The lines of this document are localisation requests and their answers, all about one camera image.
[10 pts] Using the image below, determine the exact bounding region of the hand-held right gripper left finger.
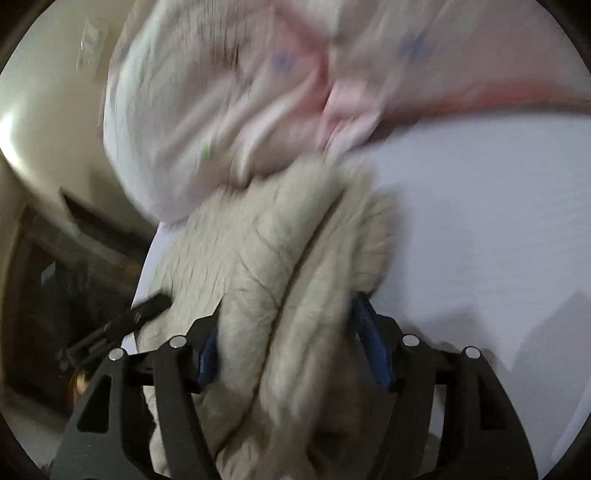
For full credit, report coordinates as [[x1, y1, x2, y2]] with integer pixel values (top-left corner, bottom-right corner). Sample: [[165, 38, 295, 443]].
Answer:
[[50, 316, 221, 480]]

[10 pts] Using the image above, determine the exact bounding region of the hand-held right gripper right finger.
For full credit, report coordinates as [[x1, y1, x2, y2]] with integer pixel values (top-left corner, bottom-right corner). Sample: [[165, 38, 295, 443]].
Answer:
[[349, 292, 540, 480]]

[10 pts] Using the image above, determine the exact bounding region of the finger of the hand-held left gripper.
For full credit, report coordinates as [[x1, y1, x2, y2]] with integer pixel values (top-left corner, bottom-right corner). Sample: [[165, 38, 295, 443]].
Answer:
[[56, 294, 171, 373]]

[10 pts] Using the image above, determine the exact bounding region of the beige fuzzy garment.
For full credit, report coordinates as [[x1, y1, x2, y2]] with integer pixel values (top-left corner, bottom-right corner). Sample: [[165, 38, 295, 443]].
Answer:
[[137, 156, 396, 480]]

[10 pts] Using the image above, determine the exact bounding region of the dark wooden furniture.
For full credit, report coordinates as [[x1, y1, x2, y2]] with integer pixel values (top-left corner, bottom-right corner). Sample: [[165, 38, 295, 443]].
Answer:
[[4, 194, 153, 407]]

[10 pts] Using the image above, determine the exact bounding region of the white pink printed garment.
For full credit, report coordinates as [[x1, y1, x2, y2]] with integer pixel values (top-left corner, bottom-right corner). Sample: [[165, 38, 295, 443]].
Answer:
[[102, 0, 591, 225]]

